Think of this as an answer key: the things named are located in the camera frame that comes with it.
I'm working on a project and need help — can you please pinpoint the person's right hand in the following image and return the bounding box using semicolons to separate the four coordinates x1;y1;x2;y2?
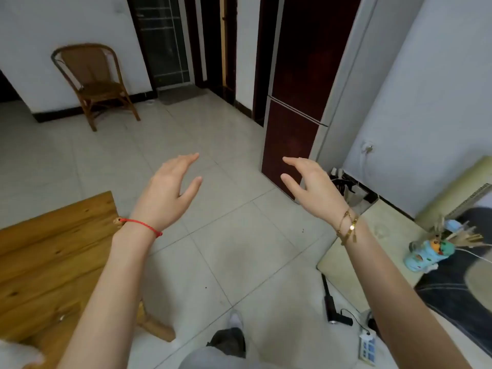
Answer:
280;157;351;228

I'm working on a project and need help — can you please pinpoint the person's left hand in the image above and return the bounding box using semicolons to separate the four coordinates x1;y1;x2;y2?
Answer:
128;152;203;232

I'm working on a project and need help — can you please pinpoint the person's left forearm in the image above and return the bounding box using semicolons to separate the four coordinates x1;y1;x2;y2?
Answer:
58;223;163;369

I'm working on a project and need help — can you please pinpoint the person's right forearm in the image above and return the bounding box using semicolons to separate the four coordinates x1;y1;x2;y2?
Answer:
338;221;473;369

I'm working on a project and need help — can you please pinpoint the black bag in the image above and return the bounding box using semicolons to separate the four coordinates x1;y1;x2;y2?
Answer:
330;168;380;216

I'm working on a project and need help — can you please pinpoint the grey door mat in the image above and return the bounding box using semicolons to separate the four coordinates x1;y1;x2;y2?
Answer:
158;85;208;106

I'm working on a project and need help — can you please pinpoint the dark red refrigerator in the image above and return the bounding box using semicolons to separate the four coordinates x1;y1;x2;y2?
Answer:
261;0;427;200

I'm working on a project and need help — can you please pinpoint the black rod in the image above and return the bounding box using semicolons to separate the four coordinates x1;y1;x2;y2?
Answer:
321;273;339;325

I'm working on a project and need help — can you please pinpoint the person's white shoe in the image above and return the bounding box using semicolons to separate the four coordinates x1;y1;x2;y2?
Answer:
227;309;245;331

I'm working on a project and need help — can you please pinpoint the brown rattan chair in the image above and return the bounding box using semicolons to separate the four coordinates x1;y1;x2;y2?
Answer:
51;43;141;132

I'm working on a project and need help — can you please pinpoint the glass door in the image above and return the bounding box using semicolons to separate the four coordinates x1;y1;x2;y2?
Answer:
127;0;195;91

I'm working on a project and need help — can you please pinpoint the blue cartoon utensil holder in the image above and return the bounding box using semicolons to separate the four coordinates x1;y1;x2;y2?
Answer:
404;238;456;273

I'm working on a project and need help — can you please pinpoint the beige air conditioner unit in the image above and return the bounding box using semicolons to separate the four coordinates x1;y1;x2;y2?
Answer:
415;155;492;232

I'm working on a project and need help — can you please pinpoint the person's grey trouser leg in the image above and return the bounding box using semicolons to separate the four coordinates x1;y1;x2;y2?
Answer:
180;327;278;369

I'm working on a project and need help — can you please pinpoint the wooden table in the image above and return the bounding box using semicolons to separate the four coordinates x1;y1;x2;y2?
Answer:
0;191;177;369

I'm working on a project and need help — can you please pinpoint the bunch of wooden utensils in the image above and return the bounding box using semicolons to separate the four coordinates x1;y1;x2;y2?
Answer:
430;215;486;248

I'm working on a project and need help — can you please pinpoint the white power strip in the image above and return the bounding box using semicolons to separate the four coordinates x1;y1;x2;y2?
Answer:
358;329;377;368

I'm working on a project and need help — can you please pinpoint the dark blue patterned cloth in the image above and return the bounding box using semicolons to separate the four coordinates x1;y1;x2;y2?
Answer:
414;205;492;347

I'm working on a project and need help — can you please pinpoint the white fluffy cloth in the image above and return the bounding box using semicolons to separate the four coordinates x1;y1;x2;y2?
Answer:
0;339;45;369

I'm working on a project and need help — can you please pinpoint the red string bracelet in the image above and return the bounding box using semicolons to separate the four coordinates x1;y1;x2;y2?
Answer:
115;217;163;238

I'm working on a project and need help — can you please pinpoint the gold bracelet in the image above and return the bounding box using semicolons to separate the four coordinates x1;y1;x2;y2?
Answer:
335;209;361;246

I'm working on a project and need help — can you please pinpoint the dark wooden door frame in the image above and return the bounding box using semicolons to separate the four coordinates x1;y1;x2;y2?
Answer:
184;0;239;105

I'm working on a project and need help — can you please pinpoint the white cable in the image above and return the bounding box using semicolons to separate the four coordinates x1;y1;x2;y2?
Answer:
455;247;492;264

